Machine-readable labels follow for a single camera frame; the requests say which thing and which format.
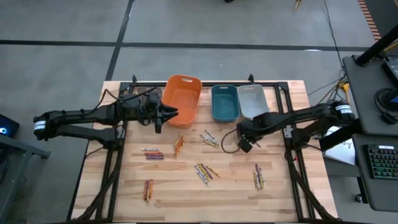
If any orange plastic bin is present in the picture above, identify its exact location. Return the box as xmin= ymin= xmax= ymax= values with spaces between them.
xmin=161 ymin=74 xmax=203 ymax=129

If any yellow cable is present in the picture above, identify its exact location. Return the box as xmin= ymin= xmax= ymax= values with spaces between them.
xmin=312 ymin=77 xmax=351 ymax=119

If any teal plastic bin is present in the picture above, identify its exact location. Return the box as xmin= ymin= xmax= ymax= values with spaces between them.
xmin=210 ymin=84 xmax=241 ymax=123

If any black laptop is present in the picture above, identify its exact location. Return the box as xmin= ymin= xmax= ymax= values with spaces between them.
xmin=381 ymin=57 xmax=398 ymax=88

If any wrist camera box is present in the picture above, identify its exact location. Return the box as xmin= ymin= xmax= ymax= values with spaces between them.
xmin=144 ymin=92 xmax=162 ymax=109
xmin=240 ymin=138 xmax=254 ymax=154

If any black diagonal beam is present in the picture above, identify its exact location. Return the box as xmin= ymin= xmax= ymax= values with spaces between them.
xmin=319 ymin=119 xmax=363 ymax=152

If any black floor cable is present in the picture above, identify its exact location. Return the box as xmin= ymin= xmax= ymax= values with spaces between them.
xmin=323 ymin=0 xmax=346 ymax=71

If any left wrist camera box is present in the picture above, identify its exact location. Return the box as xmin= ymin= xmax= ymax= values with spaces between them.
xmin=144 ymin=92 xmax=162 ymax=109

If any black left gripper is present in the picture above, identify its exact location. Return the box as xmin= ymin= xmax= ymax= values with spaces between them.
xmin=136 ymin=102 xmax=180 ymax=135

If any black stand pole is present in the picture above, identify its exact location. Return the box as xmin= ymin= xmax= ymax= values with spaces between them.
xmin=354 ymin=24 xmax=398 ymax=68

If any white paper sheet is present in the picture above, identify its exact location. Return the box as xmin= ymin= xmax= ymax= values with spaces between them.
xmin=322 ymin=124 xmax=356 ymax=166

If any backlit black keyboard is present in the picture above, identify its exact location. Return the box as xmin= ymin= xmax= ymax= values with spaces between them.
xmin=366 ymin=144 xmax=398 ymax=180

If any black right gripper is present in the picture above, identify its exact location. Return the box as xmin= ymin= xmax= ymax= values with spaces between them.
xmin=235 ymin=113 xmax=262 ymax=149

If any black box blue light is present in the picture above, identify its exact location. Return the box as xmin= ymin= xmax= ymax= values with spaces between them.
xmin=0 ymin=113 xmax=21 ymax=139

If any grey metal shelf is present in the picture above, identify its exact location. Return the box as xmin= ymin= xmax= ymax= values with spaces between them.
xmin=0 ymin=133 xmax=51 ymax=224

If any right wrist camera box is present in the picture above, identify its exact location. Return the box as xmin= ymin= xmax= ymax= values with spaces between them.
xmin=240 ymin=138 xmax=254 ymax=154

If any white plastic bin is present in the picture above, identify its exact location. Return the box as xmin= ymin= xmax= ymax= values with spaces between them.
xmin=237 ymin=83 xmax=270 ymax=120

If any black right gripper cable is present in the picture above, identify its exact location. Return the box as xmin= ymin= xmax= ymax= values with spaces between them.
xmin=221 ymin=128 xmax=247 ymax=154

